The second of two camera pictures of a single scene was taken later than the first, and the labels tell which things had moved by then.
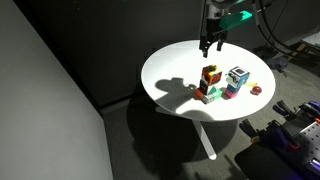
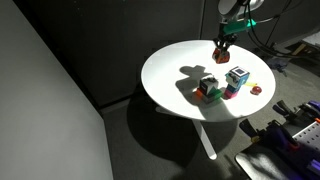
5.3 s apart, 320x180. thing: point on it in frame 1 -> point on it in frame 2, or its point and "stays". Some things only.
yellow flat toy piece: [253, 84] stays
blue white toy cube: [236, 78] stays
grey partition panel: [50, 128] stays
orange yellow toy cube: [210, 75] -> [220, 57]
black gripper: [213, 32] -> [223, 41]
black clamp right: [305, 113] stays
